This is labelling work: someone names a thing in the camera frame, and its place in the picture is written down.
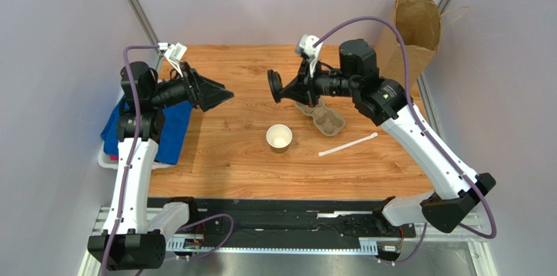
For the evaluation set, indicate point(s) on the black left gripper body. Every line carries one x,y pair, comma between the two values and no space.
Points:
189,88

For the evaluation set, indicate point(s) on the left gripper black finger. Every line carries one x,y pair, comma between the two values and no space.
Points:
211,90
210,103

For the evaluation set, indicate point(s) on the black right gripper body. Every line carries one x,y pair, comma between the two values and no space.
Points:
308,84

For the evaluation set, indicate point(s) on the black plastic cup lid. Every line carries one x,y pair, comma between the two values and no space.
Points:
275,84

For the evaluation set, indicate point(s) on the brown paper coffee cup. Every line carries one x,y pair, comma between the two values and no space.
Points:
279,137

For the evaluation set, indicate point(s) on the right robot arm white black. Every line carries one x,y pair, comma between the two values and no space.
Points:
457,188

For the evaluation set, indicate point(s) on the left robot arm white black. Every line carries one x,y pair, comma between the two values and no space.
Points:
135,153

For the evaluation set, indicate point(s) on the blue folded cloth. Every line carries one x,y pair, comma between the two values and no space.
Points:
177,119

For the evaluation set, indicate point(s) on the grey pulp cup carrier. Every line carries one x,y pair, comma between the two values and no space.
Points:
328,121

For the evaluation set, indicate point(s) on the white paper wrapped straw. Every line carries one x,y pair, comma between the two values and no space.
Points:
347,145

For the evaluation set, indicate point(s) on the white plastic basket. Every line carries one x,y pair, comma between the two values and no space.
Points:
104,160

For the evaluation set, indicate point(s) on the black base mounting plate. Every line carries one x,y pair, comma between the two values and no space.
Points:
290,224

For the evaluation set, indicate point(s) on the brown paper bag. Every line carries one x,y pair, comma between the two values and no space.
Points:
420,24

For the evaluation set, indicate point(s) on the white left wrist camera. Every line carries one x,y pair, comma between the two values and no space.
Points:
173,53

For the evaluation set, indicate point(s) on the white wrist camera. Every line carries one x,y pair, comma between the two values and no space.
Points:
309,47
173,53

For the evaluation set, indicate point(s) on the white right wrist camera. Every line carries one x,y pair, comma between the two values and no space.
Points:
309,47

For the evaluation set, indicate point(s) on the aluminium frame rail front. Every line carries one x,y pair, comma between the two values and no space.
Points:
460,252

